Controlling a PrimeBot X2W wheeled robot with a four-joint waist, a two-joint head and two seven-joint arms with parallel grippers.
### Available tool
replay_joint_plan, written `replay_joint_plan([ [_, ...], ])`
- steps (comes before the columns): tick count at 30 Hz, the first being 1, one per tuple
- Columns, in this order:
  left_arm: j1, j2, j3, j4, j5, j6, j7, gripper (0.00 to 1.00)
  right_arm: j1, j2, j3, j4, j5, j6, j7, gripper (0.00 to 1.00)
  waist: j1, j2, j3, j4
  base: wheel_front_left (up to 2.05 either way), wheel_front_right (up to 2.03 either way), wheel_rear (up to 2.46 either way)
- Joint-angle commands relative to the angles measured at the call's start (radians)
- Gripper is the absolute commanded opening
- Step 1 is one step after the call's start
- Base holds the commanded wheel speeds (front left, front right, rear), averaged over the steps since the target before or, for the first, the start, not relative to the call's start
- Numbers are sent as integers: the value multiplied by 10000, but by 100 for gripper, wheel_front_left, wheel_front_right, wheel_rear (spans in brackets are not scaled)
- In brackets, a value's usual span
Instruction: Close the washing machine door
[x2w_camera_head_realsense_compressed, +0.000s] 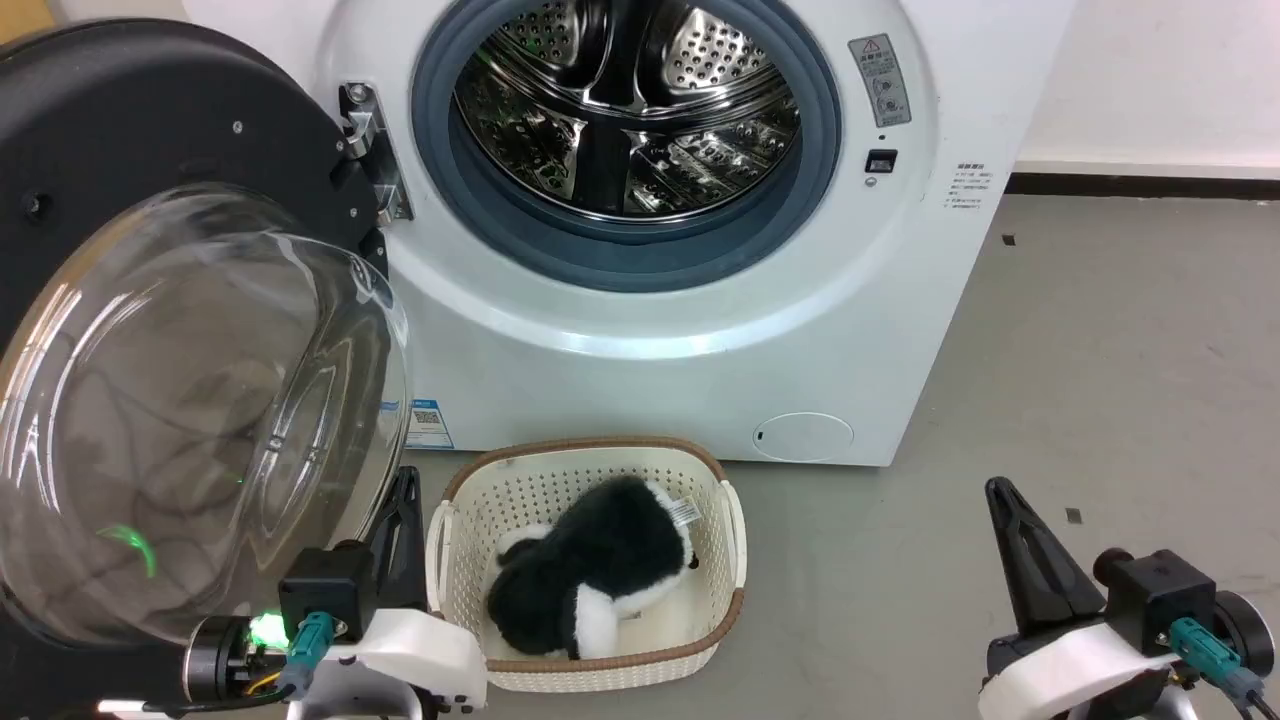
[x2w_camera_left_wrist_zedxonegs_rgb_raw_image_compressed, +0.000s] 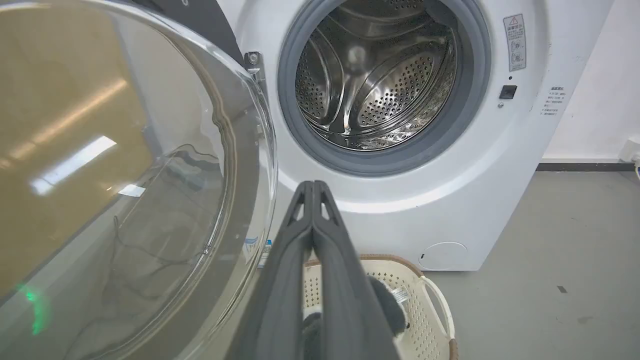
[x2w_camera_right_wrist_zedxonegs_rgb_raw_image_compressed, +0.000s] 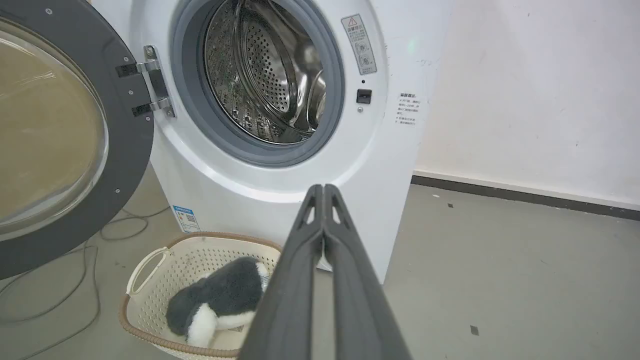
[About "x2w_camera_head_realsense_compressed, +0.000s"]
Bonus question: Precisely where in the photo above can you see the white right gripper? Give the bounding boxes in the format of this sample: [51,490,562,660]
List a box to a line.
[978,477,1183,720]

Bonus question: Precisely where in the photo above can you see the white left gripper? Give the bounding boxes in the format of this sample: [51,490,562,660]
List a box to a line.
[288,466,489,720]

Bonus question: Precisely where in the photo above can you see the black round glass washer door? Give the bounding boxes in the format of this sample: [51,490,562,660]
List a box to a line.
[0,18,413,720]

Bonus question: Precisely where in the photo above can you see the white front-load washing machine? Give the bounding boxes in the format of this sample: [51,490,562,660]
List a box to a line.
[183,0,1079,468]

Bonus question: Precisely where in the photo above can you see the metal door hinge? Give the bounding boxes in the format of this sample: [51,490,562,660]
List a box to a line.
[338,82,415,225]

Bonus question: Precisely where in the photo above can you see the blue QR code label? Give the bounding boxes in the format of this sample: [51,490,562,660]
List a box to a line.
[405,399,455,451]

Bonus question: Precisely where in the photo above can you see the cream laundry basket brown rim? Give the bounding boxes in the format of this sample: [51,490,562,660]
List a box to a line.
[425,435,748,694]

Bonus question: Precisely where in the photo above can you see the black and white plush toy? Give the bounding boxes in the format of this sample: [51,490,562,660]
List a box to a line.
[485,475,701,662]

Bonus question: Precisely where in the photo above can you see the round white filter cover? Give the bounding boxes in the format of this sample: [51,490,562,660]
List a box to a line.
[752,412,855,464]

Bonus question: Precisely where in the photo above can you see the small printed text label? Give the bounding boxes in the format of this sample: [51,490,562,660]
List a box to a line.
[944,160,987,211]

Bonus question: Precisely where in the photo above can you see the stainless steel washer drum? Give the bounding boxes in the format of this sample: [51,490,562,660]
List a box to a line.
[453,0,803,218]

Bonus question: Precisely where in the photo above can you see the grey warning sticker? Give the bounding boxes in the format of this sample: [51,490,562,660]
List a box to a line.
[848,33,913,129]

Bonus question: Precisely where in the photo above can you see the teal plug left gripper cable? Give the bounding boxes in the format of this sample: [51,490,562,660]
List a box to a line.
[276,611,337,699]

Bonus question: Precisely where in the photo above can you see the teal plug gripper cable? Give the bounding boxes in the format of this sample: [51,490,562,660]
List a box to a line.
[1168,616,1269,713]
[276,611,337,699]

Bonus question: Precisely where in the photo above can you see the teal plug right gripper cable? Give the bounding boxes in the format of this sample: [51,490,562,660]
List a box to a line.
[1168,616,1269,713]

